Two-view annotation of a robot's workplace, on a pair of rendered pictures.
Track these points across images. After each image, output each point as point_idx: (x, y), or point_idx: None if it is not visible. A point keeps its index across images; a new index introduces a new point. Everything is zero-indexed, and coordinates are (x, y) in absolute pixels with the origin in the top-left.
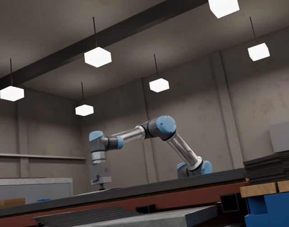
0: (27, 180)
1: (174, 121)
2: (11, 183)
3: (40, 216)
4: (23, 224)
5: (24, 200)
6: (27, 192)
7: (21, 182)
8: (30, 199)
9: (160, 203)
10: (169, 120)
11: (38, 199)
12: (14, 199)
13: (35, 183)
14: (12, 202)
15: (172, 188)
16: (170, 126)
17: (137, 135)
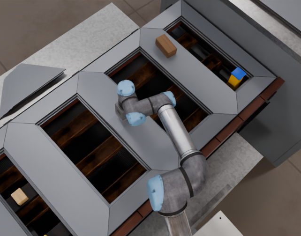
0: (279, 42)
1: (154, 207)
2: (259, 28)
3: (39, 69)
4: None
5: (167, 54)
6: (273, 51)
7: (271, 38)
8: (273, 59)
9: None
10: (151, 196)
11: (283, 68)
12: (161, 45)
13: (289, 54)
14: (160, 45)
15: None
16: (150, 199)
17: (177, 153)
